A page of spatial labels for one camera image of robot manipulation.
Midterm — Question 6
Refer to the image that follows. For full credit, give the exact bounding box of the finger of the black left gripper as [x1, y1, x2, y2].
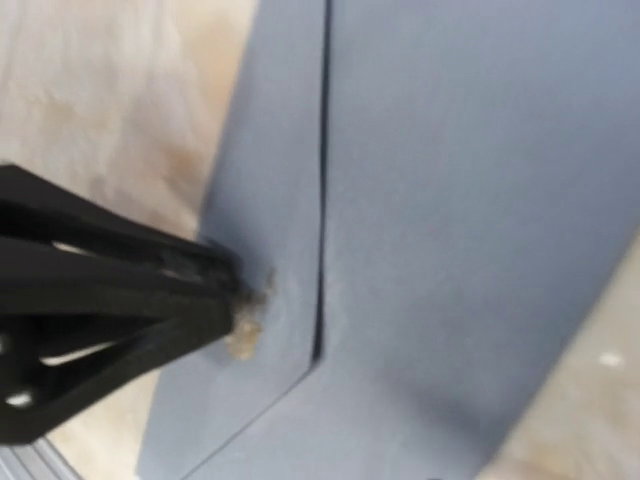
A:
[1, 280, 240, 445]
[1, 164, 240, 293]

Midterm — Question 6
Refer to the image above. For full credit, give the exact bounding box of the round brown seal sticker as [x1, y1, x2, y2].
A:
[224, 269, 277, 361]

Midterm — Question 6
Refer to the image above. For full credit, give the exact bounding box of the blue paper envelope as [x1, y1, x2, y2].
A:
[138, 1, 639, 479]

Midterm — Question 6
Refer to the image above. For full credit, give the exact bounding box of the aluminium front rail frame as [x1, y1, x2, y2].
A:
[0, 438, 83, 480]

